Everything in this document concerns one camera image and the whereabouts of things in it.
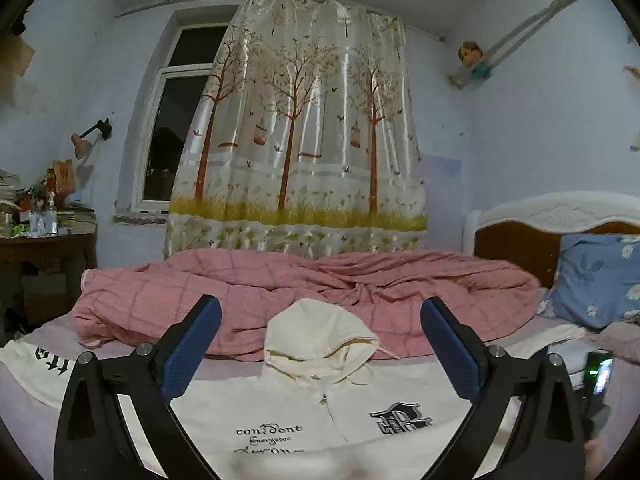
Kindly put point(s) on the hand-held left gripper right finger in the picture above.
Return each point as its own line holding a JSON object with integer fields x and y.
{"x": 450, "y": 355}

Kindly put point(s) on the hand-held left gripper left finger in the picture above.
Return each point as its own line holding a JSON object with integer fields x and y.
{"x": 192, "y": 350}

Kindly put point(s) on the white printed hoodie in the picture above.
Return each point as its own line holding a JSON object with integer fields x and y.
{"x": 310, "y": 410}

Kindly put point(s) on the pink checked quilt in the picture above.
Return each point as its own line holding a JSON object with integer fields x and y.
{"x": 250, "y": 285}

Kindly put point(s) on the blue floral pillow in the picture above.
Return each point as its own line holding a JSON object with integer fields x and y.
{"x": 595, "y": 280}

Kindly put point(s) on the stack of books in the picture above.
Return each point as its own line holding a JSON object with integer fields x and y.
{"x": 77, "y": 222}

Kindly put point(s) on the white and wooden headboard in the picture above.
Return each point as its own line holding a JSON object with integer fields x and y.
{"x": 550, "y": 215}

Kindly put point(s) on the dark wooden table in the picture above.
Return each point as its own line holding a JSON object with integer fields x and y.
{"x": 50, "y": 245}

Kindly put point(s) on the clear spray bottle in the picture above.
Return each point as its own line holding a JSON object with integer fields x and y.
{"x": 51, "y": 220}

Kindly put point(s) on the white framed window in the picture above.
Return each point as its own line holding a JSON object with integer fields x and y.
{"x": 170, "y": 150}

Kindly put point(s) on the orange snack bag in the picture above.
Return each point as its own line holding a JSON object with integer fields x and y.
{"x": 64, "y": 177}

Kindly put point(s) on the stack of papers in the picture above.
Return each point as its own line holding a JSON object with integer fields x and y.
{"x": 10, "y": 195}

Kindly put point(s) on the tree print curtain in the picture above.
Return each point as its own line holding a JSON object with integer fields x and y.
{"x": 300, "y": 135}

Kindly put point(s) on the hanging doll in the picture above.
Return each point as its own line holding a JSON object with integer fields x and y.
{"x": 470, "y": 55}

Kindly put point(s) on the cardboard box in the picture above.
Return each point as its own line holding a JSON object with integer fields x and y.
{"x": 17, "y": 57}

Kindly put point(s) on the pink wall lamp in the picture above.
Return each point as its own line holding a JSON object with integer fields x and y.
{"x": 82, "y": 142}

